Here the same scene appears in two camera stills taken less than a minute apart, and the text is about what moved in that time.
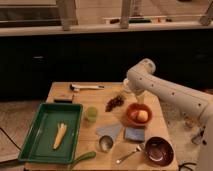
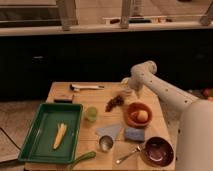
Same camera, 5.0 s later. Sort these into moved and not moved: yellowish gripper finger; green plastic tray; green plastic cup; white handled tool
Moved: yellowish gripper finger
Not moved: green plastic cup; white handled tool; green plastic tray
